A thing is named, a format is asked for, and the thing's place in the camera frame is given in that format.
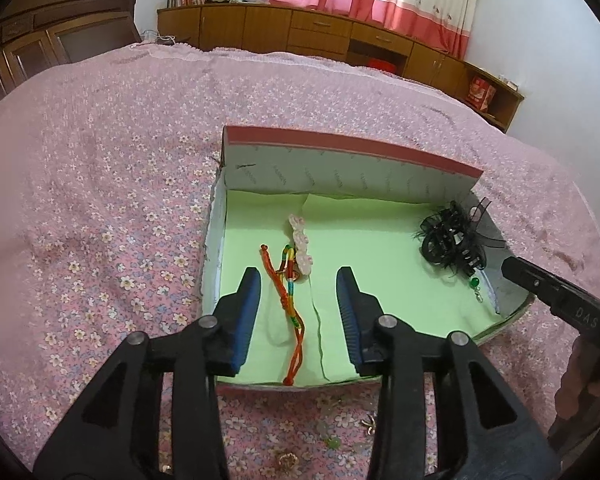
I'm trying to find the black ribbon hair clip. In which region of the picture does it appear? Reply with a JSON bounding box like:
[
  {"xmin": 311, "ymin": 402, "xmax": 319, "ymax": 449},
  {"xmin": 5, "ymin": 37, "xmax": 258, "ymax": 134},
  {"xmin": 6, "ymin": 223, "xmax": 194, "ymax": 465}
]
[{"xmin": 416, "ymin": 198, "xmax": 507, "ymax": 278}]

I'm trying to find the pink bead bracelet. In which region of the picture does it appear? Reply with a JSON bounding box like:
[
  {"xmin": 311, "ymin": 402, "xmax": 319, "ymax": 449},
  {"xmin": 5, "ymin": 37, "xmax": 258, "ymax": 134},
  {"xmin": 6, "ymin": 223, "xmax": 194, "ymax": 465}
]
[{"xmin": 287, "ymin": 212, "xmax": 315, "ymax": 276}]

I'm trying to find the right hand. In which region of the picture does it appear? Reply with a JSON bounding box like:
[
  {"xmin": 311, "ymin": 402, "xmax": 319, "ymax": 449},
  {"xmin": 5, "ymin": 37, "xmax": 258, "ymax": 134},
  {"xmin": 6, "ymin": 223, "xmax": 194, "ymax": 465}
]
[{"xmin": 555, "ymin": 336, "xmax": 600, "ymax": 420}]

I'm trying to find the small gold earring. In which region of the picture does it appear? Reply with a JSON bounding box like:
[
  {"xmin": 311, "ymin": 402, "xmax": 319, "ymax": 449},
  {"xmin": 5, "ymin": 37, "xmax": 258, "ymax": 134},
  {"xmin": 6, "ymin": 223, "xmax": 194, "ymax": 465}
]
[{"xmin": 360, "ymin": 413, "xmax": 377, "ymax": 436}]

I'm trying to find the green bead pendant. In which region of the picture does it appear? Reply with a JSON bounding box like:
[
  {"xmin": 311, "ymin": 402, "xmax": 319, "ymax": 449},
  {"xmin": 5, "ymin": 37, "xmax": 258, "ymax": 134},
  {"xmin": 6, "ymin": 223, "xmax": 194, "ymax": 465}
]
[{"xmin": 469, "ymin": 275, "xmax": 483, "ymax": 302}]

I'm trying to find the green clover charm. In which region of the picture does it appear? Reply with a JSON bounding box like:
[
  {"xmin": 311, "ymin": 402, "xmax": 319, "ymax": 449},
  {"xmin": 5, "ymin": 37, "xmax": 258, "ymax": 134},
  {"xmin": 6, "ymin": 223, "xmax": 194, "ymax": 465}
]
[{"xmin": 315, "ymin": 419, "xmax": 341, "ymax": 450}]

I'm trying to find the gold round brooch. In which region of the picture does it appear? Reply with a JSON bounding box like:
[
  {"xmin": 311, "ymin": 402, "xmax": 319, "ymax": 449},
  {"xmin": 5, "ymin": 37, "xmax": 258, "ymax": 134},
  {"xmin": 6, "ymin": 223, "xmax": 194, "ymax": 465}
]
[{"xmin": 276, "ymin": 452, "xmax": 299, "ymax": 471}]

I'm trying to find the cardboard box with green lining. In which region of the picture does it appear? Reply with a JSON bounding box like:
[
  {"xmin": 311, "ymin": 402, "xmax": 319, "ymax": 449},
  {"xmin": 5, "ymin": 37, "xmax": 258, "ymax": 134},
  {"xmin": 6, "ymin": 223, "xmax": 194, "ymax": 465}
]
[{"xmin": 201, "ymin": 126, "xmax": 531, "ymax": 389}]

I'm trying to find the red box on shelf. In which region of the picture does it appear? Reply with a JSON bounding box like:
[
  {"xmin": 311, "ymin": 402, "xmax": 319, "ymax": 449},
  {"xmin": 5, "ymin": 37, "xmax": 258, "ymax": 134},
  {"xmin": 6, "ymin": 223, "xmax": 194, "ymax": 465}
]
[{"xmin": 466, "ymin": 75, "xmax": 496, "ymax": 112}]

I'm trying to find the pink floral bedspread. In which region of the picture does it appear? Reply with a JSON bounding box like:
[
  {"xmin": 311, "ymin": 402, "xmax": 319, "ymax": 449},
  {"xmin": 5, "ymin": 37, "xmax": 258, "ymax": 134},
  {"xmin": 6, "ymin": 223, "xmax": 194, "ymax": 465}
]
[{"xmin": 0, "ymin": 44, "xmax": 600, "ymax": 465}]

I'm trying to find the long wooden cabinet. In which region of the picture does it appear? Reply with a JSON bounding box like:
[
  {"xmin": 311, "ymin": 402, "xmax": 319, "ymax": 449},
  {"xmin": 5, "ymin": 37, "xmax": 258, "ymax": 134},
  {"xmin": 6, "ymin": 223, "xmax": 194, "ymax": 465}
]
[{"xmin": 157, "ymin": 3, "xmax": 524, "ymax": 132}]

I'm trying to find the dark wooden wardrobe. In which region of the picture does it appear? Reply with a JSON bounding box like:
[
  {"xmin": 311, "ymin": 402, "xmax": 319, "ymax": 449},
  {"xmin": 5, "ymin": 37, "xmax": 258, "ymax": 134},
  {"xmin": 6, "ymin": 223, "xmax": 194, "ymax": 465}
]
[{"xmin": 0, "ymin": 0, "xmax": 140, "ymax": 101}]

